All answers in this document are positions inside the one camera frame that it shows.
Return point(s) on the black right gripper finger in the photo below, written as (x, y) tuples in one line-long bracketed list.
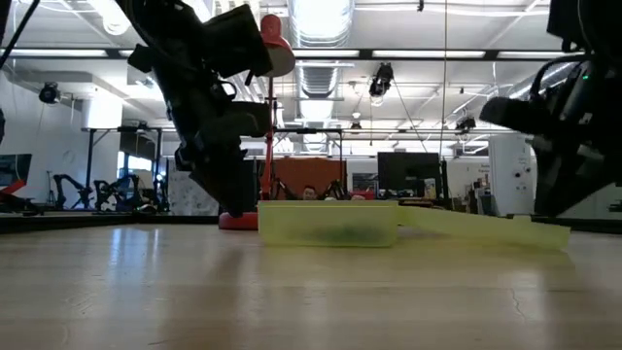
[(568, 180)]

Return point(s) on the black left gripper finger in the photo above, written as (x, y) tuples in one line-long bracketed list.
[(223, 185)]

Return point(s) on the yellow translucent supply box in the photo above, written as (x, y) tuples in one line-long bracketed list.
[(330, 223)]

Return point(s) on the green marker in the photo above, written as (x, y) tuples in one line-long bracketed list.
[(347, 234)]

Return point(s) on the black background robot arm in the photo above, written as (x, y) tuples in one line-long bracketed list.
[(121, 192), (73, 187)]

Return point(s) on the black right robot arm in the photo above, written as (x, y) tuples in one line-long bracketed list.
[(583, 19)]

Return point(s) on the patterned grey curtain panel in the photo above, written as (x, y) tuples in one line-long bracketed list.
[(182, 199)]

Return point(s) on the white round pillar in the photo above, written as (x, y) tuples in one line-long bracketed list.
[(510, 170)]

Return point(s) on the orange partition board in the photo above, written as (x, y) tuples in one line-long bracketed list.
[(306, 175)]

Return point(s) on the person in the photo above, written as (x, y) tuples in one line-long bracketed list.
[(309, 193)]

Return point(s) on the red desk lamp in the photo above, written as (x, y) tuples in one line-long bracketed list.
[(279, 44)]

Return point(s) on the black ceiling spotlight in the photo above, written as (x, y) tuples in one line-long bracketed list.
[(381, 78), (48, 92), (465, 122)]

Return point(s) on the black monitor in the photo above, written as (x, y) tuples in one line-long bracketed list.
[(408, 170)]

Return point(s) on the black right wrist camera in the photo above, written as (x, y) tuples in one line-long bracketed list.
[(515, 115)]

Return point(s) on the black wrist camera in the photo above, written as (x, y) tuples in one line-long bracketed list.
[(515, 115), (238, 39)]

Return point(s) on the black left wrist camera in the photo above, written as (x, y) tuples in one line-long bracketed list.
[(238, 39)]

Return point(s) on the black gantry frame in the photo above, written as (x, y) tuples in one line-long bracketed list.
[(311, 130)]

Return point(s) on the silver ceiling duct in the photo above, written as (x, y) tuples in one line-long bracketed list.
[(321, 19)]

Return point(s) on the black ceiling light rail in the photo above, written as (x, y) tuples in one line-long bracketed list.
[(364, 54)]

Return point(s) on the dark wall screen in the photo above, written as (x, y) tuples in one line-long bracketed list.
[(14, 167)]

